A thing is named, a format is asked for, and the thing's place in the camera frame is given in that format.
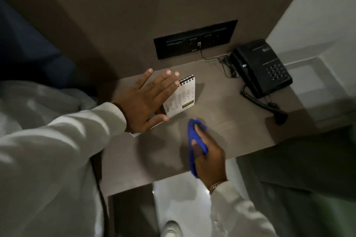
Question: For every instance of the white bed linen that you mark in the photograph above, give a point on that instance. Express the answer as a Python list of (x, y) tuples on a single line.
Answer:
[(33, 103)]

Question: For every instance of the white shoe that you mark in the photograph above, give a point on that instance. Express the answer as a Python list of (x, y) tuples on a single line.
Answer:
[(170, 230)]

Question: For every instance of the person's left hand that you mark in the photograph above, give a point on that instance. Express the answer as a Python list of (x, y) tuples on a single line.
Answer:
[(139, 106)]

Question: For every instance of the person's left forearm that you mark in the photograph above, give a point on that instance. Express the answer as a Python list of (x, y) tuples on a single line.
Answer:
[(69, 145)]

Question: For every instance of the black telephone handset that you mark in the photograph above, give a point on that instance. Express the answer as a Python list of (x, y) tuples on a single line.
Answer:
[(247, 74)]

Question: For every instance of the person's right hand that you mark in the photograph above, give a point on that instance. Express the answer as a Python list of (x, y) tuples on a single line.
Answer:
[(211, 161)]

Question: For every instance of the black wall socket panel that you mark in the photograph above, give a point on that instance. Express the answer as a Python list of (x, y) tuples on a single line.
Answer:
[(194, 39)]

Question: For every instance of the person's left thumb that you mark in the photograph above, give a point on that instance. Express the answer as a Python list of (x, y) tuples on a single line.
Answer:
[(158, 120)]

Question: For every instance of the person's right thumb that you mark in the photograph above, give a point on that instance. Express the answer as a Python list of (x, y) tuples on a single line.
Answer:
[(197, 148)]

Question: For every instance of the person's left little finger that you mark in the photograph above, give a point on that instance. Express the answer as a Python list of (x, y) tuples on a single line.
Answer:
[(146, 78)]

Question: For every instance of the person's left middle finger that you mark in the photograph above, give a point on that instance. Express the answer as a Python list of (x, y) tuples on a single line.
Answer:
[(170, 81)]

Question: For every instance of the white spiral desk calendar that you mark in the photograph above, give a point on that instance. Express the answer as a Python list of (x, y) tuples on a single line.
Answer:
[(182, 96)]

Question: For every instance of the blue cleaning cloth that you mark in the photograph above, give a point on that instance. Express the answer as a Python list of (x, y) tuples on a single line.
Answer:
[(192, 131)]

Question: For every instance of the person's right forearm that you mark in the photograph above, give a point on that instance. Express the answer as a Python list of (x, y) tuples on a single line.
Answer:
[(239, 214)]

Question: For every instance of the black telephone base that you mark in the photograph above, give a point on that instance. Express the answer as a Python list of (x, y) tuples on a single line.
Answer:
[(271, 70)]

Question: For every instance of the dark blue cushion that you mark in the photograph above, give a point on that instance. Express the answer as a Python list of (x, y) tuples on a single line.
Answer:
[(30, 56)]

